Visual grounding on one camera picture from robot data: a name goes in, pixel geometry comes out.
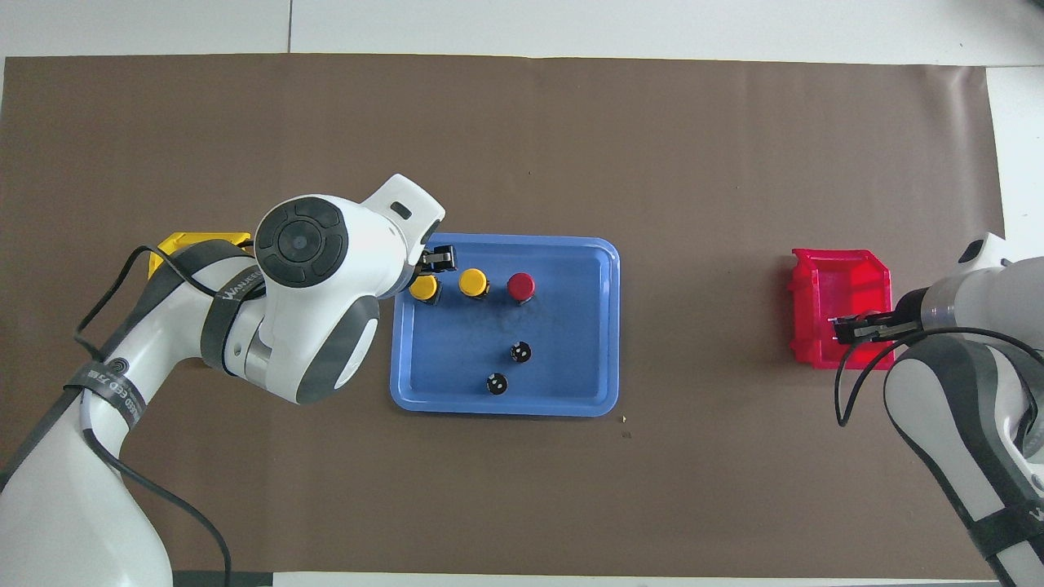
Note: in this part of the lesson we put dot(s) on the black cylinder part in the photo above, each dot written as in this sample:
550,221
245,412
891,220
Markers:
497,383
520,352

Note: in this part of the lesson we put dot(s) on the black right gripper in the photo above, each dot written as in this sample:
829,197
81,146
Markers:
912,318

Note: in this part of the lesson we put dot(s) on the red plastic bin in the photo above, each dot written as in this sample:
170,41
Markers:
824,281

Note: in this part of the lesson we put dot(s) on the blue plastic tray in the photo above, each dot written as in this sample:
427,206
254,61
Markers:
465,350

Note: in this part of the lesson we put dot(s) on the brown table mat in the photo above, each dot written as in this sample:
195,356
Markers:
693,163

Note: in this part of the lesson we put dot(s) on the yellow plastic bin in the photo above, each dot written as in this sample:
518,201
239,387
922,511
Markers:
175,242

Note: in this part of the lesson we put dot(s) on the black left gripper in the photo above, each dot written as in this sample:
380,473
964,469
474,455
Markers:
418,262

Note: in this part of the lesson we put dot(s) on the yellow push button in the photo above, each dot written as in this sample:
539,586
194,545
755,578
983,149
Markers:
473,282
423,287

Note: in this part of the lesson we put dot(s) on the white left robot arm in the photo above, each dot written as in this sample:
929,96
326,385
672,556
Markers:
326,342

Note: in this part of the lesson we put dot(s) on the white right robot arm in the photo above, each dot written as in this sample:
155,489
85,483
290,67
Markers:
962,391

